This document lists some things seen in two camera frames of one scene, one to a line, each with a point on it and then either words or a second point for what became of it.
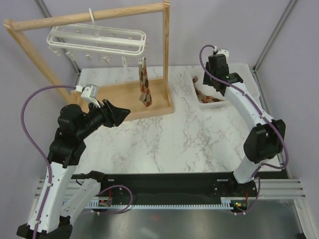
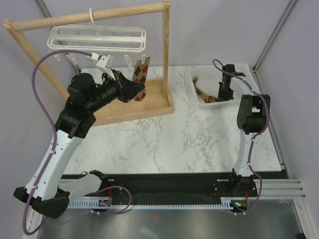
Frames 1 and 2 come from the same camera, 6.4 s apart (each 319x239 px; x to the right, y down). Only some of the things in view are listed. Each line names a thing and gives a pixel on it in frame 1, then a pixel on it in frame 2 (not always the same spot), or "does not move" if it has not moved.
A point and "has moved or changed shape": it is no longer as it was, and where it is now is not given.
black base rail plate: x=170 y=188 does not move
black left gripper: x=113 y=116 → x=126 y=88
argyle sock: x=205 y=98 does not move
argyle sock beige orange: x=145 y=95 has moved or changed shape
